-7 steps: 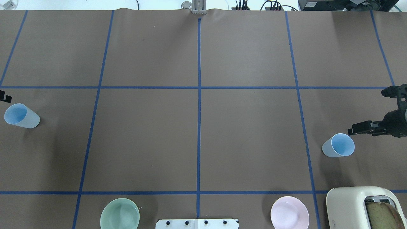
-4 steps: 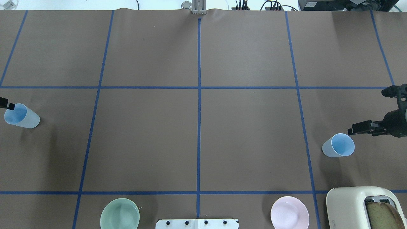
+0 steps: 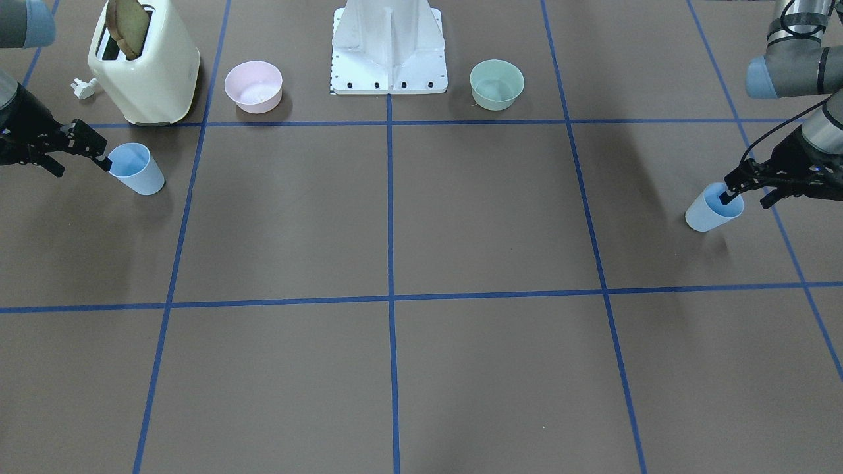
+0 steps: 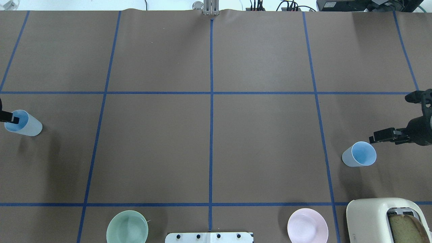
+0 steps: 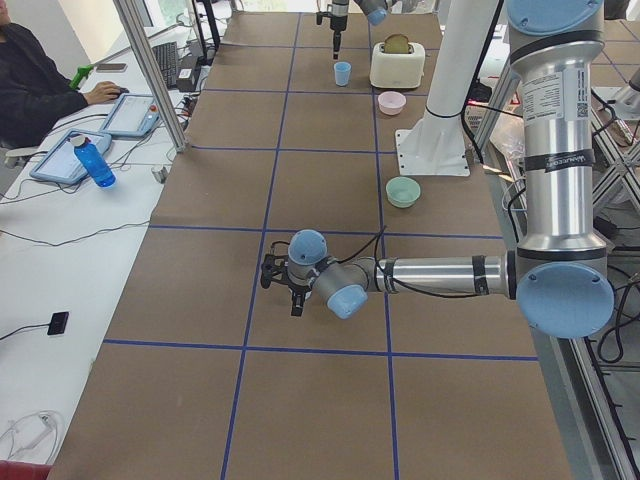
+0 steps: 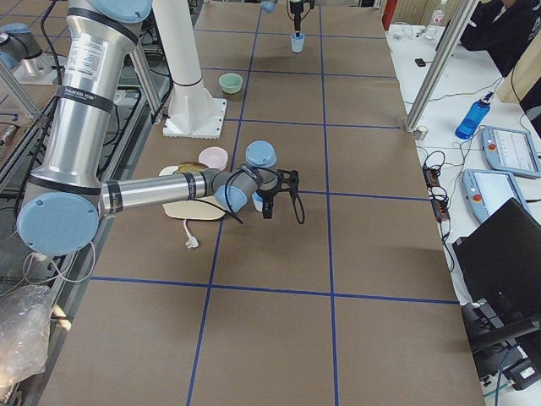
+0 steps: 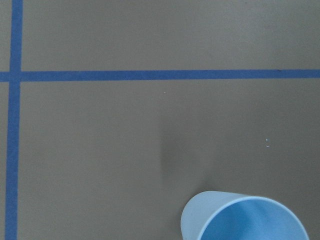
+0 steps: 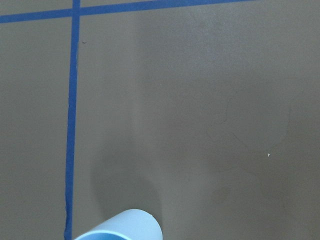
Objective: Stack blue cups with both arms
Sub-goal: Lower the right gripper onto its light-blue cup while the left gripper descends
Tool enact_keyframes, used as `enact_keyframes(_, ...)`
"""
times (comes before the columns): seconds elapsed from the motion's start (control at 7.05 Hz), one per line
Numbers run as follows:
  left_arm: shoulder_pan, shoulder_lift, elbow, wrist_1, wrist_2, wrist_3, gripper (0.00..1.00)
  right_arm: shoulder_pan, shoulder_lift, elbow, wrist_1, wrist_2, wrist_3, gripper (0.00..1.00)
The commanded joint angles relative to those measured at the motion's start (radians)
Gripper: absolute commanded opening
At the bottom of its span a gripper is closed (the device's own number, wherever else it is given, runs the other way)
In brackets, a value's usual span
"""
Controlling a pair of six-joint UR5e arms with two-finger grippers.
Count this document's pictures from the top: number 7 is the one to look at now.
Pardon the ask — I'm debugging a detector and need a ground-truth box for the light blue cup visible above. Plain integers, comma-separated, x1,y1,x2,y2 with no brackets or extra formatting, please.
180,191,309,240

